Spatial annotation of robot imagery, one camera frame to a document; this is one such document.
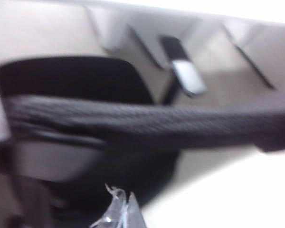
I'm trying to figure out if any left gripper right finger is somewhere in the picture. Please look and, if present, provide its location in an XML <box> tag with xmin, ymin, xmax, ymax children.
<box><xmin>127</xmin><ymin>191</ymin><xmax>147</xmax><ymax>228</ymax></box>

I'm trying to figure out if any white square table leg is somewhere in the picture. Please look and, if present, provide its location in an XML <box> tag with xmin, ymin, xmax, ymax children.
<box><xmin>86</xmin><ymin>6</ymin><xmax>124</xmax><ymax>52</ymax></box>
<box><xmin>224</xmin><ymin>21</ymin><xmax>276</xmax><ymax>90</ymax></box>

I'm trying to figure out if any black mesh office chair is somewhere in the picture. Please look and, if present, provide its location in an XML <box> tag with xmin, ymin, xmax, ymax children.
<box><xmin>0</xmin><ymin>35</ymin><xmax>285</xmax><ymax>228</ymax></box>

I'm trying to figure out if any thin slanted table leg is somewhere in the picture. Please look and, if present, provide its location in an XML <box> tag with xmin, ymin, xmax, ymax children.
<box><xmin>128</xmin><ymin>23</ymin><xmax>167</xmax><ymax>70</ymax></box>

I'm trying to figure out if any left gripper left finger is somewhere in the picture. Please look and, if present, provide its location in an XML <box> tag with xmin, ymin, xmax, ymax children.
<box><xmin>90</xmin><ymin>182</ymin><xmax>128</xmax><ymax>228</ymax></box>

